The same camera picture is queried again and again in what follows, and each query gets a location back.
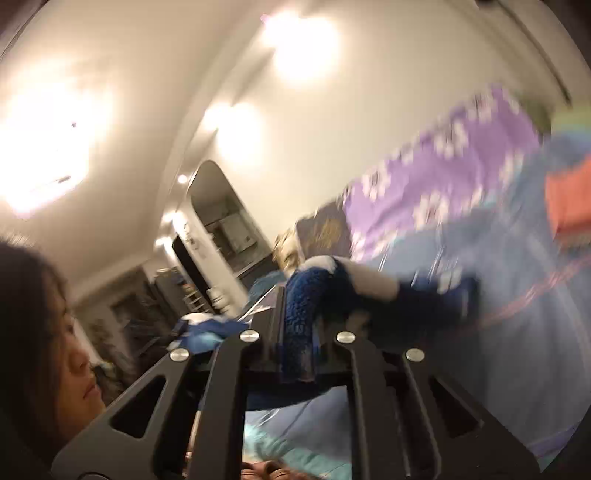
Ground light blue bed sheet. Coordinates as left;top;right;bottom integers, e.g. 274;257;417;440
245;138;591;480

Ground salmon pink folded garment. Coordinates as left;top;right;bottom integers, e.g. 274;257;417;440
545;157;591;236

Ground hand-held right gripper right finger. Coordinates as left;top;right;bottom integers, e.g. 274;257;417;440
316;325;541;480

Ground arched doorway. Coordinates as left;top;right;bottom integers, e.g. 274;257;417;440
187;160;273;278

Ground blue and white cloth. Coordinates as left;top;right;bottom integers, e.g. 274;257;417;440
168;313;250;356

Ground teal cloth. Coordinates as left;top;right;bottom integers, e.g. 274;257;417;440
245;422;338;480

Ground purple floral pillow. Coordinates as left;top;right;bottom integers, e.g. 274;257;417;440
344;85;543;259

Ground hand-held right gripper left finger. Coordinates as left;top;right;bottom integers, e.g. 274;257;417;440
50;285;287;480

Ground navy patterned cushion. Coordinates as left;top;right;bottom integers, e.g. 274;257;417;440
295;208;354;266

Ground ceiling light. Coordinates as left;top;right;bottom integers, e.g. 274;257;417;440
261;11;340;84
0;60;116;217

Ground navy fleece garment white spots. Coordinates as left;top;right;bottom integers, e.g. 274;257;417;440
245;254;481;411

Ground person's head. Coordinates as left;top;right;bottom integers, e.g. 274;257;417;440
0;240;109;467

